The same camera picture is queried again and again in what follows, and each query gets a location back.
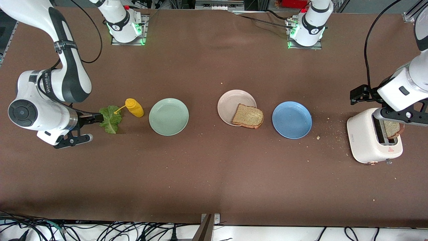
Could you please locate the beige round plate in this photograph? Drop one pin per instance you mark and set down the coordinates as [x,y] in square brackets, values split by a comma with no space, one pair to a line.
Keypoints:
[230,105]

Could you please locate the yellow squeeze sauce bottle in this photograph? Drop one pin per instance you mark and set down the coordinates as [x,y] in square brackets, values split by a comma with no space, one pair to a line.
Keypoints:
[135,108]

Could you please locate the green lettuce leaf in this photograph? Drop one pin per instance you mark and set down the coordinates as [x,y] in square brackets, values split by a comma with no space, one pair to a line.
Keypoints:
[112,122]

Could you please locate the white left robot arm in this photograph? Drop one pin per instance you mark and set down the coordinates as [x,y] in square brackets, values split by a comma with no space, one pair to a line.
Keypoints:
[408,83]

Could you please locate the aluminium frame profile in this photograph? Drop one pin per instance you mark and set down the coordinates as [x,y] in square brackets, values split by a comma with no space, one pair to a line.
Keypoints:
[408,16]
[11,42]

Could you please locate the aluminium post with bracket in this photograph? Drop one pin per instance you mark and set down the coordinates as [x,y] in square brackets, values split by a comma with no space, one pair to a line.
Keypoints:
[205,231]

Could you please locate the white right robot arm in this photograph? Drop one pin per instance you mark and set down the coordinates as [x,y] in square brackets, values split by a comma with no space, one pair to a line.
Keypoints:
[40,113]

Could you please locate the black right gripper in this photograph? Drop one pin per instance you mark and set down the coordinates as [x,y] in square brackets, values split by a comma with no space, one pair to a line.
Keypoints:
[82,118]

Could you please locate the white two-slot toaster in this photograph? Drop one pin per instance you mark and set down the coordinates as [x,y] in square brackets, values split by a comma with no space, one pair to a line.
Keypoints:
[362,137]

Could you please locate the red box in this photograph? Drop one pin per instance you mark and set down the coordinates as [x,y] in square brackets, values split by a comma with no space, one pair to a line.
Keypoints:
[294,3]

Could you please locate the blue round plate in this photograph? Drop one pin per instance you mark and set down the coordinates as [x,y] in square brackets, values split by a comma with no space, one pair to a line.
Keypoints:
[291,119]

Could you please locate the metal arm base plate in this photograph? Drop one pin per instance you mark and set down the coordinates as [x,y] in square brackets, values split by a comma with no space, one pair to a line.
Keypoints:
[304,48]
[144,33]

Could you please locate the brown bread slice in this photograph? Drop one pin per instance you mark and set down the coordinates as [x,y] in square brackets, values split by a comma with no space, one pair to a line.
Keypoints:
[394,130]
[248,116]

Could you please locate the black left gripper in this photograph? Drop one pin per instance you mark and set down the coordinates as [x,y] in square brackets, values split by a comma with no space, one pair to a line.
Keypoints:
[369,94]

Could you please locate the grey metal frame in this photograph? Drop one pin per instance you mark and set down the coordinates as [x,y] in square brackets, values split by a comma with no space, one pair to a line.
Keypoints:
[217,5]

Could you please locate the black power plug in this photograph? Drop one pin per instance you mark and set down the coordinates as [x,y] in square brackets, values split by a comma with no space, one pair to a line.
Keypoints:
[173,234]

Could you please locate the mint green round plate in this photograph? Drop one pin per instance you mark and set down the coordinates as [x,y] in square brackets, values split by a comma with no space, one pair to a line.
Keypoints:
[169,117]

